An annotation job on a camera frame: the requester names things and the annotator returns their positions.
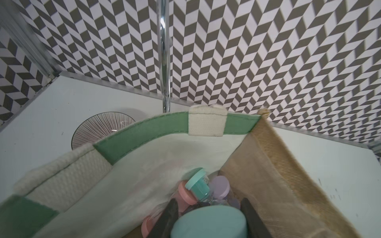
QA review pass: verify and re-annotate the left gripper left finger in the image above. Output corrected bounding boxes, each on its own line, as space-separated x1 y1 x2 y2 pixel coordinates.
148 198 179 238

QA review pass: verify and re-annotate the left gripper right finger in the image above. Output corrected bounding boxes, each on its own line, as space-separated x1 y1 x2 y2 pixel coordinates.
240 198 272 238

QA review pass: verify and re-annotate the pink hourglass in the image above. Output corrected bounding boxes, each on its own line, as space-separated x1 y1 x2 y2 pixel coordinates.
141 180 197 238

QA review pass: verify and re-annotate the teal hourglass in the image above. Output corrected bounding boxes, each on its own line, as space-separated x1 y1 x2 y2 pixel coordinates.
185 168 210 201
170 205 248 238

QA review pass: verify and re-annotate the purple hourglass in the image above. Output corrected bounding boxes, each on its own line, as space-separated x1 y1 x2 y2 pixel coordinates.
209 176 241 210

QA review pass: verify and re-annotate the brown green canvas bag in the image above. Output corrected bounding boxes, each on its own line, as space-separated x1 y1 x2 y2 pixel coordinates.
1 105 359 238

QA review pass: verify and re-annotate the pink glass bowl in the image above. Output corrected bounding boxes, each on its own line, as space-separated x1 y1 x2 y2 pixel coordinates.
71 112 135 150

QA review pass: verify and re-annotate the silver wire tree stand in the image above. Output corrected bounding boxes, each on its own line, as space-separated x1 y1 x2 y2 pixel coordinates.
157 0 171 113

